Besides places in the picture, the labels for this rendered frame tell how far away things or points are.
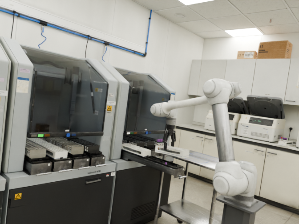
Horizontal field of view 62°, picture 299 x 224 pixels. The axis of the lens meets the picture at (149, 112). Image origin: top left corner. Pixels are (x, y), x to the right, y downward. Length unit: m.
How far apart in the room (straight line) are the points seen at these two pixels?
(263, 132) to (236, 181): 2.53
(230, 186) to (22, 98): 1.39
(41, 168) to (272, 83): 3.61
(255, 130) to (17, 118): 3.33
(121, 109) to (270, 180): 2.66
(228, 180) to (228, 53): 3.81
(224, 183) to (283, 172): 2.54
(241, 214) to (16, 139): 1.53
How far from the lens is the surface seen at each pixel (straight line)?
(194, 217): 2.53
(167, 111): 2.01
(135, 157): 2.22
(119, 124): 2.24
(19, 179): 1.78
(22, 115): 1.78
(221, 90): 1.67
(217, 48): 5.29
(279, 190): 4.14
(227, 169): 1.63
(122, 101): 2.22
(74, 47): 3.23
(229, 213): 1.89
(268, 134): 4.09
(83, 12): 3.36
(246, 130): 4.19
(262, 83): 4.45
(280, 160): 4.07
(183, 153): 2.08
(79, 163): 1.96
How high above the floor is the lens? 1.32
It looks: 3 degrees down
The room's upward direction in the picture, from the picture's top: 7 degrees clockwise
